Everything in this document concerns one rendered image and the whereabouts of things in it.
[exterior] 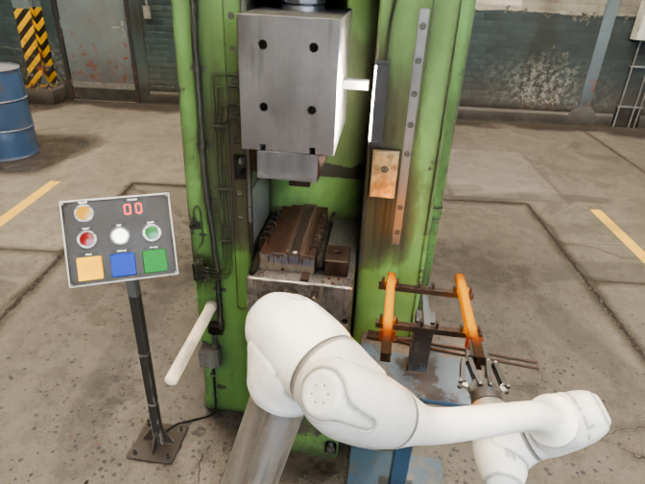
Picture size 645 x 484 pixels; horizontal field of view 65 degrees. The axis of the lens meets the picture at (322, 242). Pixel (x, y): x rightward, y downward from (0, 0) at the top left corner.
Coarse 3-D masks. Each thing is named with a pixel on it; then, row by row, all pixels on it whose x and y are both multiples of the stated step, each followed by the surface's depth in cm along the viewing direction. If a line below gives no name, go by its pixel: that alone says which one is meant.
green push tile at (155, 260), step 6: (144, 252) 166; (150, 252) 167; (156, 252) 167; (162, 252) 168; (144, 258) 166; (150, 258) 167; (156, 258) 167; (162, 258) 168; (144, 264) 166; (150, 264) 167; (156, 264) 167; (162, 264) 168; (144, 270) 166; (150, 270) 167; (156, 270) 167; (162, 270) 168
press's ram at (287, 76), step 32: (256, 32) 144; (288, 32) 143; (320, 32) 142; (256, 64) 149; (288, 64) 148; (320, 64) 146; (256, 96) 153; (288, 96) 152; (320, 96) 151; (256, 128) 158; (288, 128) 157; (320, 128) 155
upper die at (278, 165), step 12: (264, 156) 162; (276, 156) 161; (288, 156) 161; (300, 156) 160; (312, 156) 160; (324, 156) 180; (264, 168) 164; (276, 168) 164; (288, 168) 163; (300, 168) 162; (312, 168) 162; (288, 180) 165; (300, 180) 164; (312, 180) 164
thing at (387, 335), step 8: (392, 280) 168; (392, 288) 164; (392, 296) 160; (392, 304) 156; (384, 312) 152; (392, 312) 152; (384, 320) 149; (392, 320) 149; (384, 328) 144; (392, 328) 145; (384, 336) 142; (392, 336) 142; (384, 344) 139; (384, 352) 136; (384, 360) 137
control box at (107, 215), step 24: (72, 216) 161; (96, 216) 163; (120, 216) 165; (144, 216) 167; (168, 216) 169; (72, 240) 161; (96, 240) 163; (144, 240) 167; (168, 240) 169; (72, 264) 161; (168, 264) 169
